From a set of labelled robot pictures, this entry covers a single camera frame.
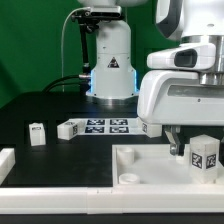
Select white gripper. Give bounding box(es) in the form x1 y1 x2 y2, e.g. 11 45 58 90
137 70 224 155

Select white square table top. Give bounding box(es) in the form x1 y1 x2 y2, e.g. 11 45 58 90
112 144 224 185

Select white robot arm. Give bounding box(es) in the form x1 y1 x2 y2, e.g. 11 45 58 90
78 0 224 155

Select white sheet with tags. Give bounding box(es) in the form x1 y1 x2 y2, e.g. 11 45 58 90
65 118 143 135

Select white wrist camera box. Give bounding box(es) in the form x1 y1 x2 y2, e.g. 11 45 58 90
147 43 216 71

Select white front fence rail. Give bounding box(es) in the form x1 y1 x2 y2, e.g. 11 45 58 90
0 185 224 214

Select white fence rail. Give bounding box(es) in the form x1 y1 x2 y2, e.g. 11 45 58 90
0 148 15 185
0 185 224 214

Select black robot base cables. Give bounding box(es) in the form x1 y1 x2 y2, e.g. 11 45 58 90
41 74 92 94

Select black camera stand pole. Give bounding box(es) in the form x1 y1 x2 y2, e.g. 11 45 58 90
79 23 91 74

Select black camera on stand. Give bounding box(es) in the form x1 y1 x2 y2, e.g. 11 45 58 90
71 6 122 21

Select white left fence rail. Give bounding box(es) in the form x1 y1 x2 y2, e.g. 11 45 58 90
0 148 15 185

